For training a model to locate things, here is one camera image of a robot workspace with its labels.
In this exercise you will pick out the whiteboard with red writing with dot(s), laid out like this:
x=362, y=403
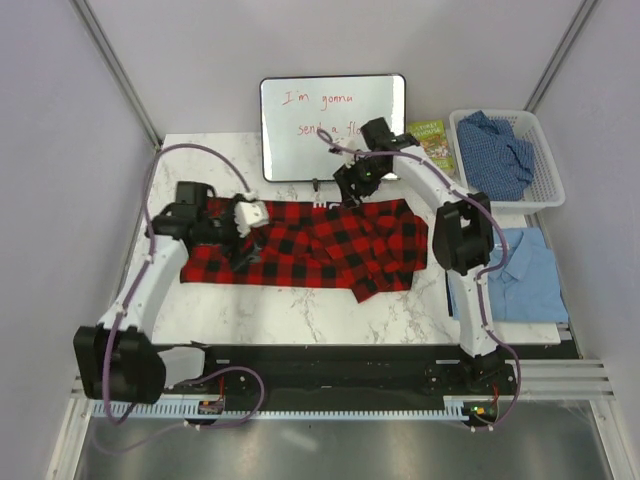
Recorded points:
x=294, y=109

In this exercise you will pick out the white slotted cable duct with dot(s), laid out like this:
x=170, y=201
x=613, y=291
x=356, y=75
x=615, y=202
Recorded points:
x=192, y=409

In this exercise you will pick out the folded light blue shirt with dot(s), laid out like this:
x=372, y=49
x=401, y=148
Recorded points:
x=527, y=288

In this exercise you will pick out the green children's book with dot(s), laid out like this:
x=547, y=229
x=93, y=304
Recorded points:
x=433, y=138

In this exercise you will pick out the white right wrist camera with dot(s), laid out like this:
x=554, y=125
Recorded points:
x=350, y=151

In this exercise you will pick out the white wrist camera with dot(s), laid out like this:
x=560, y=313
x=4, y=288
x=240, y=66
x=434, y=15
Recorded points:
x=350, y=151
x=249, y=215

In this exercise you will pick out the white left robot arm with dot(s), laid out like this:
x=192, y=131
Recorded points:
x=116, y=358

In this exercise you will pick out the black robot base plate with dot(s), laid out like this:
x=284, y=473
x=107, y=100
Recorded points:
x=347, y=376

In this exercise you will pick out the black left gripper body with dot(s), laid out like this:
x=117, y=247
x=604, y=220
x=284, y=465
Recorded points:
x=222, y=231

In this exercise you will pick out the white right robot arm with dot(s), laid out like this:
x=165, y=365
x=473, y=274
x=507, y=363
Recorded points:
x=463, y=235

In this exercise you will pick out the aluminium frame rail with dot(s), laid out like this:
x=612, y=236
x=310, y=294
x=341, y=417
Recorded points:
x=100, y=40

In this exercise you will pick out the blue checkered shirt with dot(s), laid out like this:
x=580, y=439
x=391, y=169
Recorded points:
x=496, y=162

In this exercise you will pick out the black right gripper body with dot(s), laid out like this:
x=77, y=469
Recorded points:
x=364, y=174

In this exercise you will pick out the red black plaid shirt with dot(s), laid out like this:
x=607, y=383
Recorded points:
x=373, y=248

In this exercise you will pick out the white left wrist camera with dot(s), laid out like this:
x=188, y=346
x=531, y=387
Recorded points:
x=249, y=215

